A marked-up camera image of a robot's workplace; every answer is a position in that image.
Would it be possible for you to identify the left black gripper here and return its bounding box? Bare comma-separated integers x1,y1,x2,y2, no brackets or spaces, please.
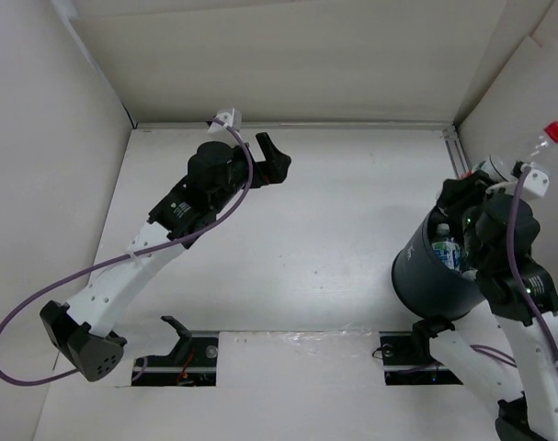
211,133,289,212

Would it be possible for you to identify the clear bottle blue white label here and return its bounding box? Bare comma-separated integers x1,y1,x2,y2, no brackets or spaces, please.
431,223,461,273

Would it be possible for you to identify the clear bottle red cap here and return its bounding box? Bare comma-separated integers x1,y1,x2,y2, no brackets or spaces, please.
461,120,558,187

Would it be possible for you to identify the green plastic bottle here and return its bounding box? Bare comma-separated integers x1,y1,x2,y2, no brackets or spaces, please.
460,250,477,281

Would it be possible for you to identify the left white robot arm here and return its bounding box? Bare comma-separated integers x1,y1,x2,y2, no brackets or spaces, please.
40,132,291,382

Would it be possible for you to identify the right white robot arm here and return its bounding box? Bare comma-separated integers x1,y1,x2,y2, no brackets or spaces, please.
409,164,558,440

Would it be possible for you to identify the dark blue round bin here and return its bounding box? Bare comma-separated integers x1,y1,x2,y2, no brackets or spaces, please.
391,206,533,321

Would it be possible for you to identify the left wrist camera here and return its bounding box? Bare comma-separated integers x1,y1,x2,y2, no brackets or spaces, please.
208,107,242,135

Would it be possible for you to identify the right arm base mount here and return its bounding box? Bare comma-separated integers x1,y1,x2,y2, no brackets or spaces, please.
372,332,461,386

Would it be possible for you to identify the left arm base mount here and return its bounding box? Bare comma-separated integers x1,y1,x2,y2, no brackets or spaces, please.
131,332,220,388

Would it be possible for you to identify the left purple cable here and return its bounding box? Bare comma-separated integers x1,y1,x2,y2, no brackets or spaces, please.
0,119,255,386

